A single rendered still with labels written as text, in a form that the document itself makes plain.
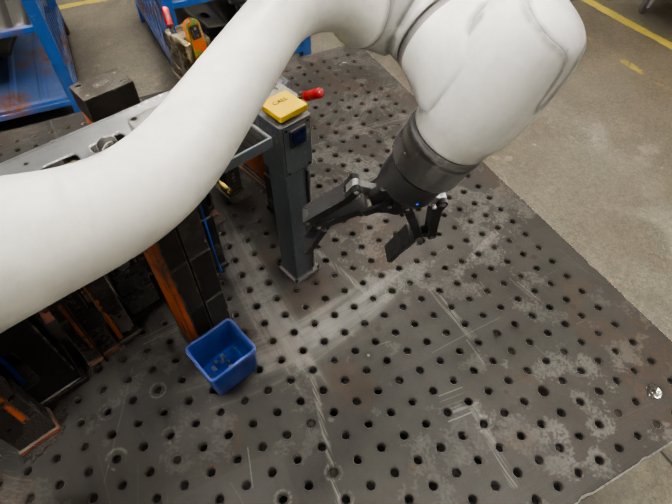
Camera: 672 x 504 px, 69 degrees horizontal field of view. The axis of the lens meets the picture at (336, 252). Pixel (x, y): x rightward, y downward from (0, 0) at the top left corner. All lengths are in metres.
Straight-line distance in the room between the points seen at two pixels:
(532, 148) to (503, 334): 1.80
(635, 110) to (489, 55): 2.94
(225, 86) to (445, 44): 0.21
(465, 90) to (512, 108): 0.04
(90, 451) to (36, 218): 0.83
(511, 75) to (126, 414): 0.91
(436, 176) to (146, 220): 0.32
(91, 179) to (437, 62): 0.31
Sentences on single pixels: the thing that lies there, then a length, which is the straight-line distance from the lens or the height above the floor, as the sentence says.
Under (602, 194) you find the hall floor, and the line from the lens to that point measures 2.70.
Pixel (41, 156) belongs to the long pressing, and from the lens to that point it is 1.17.
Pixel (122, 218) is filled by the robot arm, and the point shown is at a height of 1.44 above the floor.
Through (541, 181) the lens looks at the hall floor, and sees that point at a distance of 2.64.
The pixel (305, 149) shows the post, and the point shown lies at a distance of 0.91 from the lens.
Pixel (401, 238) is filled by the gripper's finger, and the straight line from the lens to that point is 0.73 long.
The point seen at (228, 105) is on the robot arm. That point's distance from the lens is 0.35.
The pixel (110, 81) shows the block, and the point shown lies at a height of 1.03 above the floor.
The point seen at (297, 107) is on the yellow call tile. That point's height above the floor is 1.16.
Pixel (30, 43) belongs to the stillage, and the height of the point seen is 0.16.
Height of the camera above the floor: 1.64
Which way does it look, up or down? 51 degrees down
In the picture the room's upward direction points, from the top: straight up
